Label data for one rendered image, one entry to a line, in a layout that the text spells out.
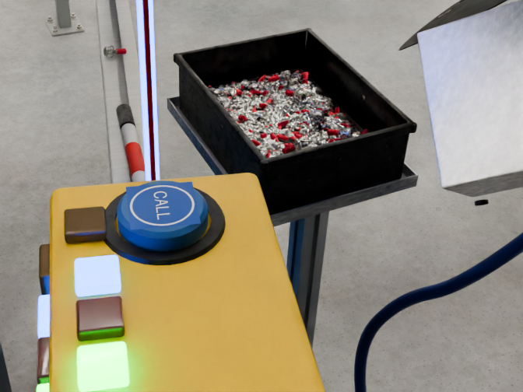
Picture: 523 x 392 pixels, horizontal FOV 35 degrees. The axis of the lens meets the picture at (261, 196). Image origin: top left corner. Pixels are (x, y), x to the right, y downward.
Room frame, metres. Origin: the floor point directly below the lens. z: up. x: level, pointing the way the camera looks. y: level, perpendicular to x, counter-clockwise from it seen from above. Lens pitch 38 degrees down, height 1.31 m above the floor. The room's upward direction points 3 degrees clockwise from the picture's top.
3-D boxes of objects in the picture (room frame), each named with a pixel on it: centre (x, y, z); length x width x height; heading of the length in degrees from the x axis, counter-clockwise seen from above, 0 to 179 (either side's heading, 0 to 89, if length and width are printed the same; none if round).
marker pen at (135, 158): (0.62, 0.12, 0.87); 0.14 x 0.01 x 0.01; 17
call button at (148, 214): (0.28, 0.04, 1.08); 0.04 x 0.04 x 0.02
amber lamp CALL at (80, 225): (0.27, 0.08, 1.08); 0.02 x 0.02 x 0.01; 13
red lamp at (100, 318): (0.22, 0.06, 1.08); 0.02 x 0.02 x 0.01; 13
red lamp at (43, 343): (0.21, 0.08, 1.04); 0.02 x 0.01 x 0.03; 13
